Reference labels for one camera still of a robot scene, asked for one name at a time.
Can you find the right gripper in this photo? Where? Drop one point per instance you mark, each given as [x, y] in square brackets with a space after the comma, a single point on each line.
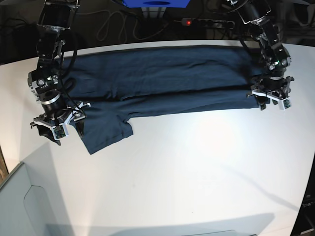
[75, 114]

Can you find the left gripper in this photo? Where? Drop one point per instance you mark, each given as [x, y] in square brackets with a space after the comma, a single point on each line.
[264, 89]

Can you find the dark blue T-shirt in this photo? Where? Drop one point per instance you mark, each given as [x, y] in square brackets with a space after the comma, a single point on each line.
[121, 85]

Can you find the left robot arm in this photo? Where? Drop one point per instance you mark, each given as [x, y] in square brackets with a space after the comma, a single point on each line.
[275, 56]

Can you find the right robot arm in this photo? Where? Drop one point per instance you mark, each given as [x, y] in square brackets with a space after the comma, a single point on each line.
[49, 83]

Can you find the grey plastic bin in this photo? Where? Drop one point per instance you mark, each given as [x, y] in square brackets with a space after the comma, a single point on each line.
[25, 209]

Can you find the black power strip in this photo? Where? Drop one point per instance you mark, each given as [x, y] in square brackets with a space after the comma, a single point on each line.
[207, 23]

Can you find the blue box on stand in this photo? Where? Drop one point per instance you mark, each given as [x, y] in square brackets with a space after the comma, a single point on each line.
[156, 3]

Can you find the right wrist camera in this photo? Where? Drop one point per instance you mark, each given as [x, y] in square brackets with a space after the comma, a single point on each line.
[59, 131]

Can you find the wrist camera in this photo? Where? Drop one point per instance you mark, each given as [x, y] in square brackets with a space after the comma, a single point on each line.
[285, 104]
[59, 131]

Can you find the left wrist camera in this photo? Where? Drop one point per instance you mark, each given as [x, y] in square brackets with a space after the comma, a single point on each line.
[285, 104]

